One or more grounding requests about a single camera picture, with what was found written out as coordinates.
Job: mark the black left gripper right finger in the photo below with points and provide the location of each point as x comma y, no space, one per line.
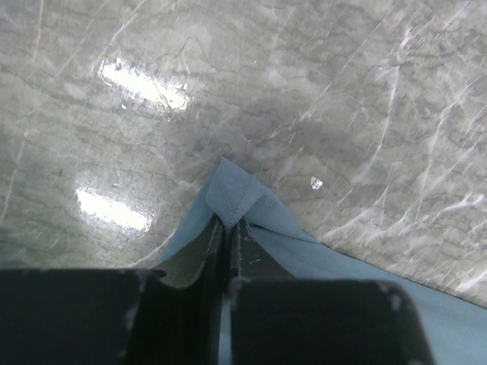
277,318

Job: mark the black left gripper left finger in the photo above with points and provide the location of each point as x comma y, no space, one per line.
166,315

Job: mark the grey-blue t shirt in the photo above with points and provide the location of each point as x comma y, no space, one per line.
455,328

